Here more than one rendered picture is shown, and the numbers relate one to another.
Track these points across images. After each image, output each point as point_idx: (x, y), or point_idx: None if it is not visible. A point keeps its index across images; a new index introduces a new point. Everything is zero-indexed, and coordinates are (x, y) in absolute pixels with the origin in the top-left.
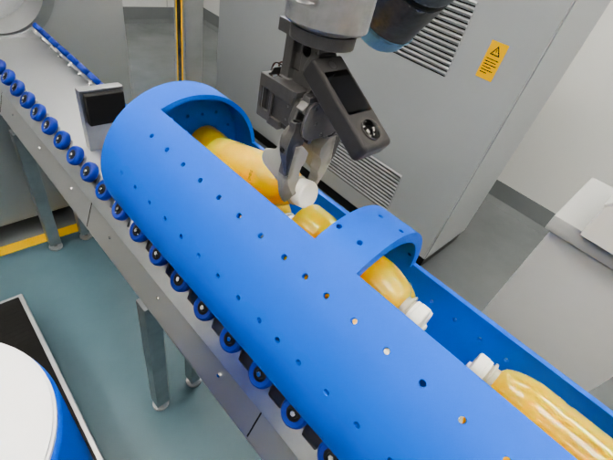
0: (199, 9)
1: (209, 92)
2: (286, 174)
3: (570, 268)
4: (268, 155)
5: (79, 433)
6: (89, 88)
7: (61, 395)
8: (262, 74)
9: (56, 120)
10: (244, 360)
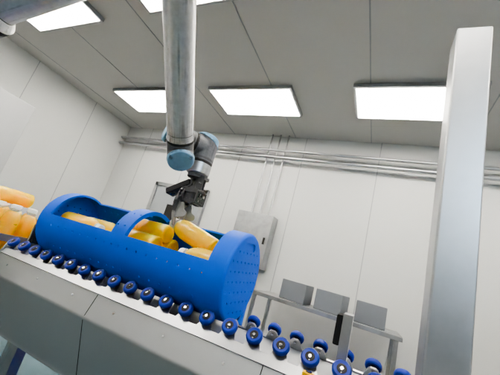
0: (431, 267)
1: (236, 231)
2: None
3: None
4: (192, 216)
5: None
6: (349, 313)
7: None
8: (206, 195)
9: (370, 359)
10: (157, 296)
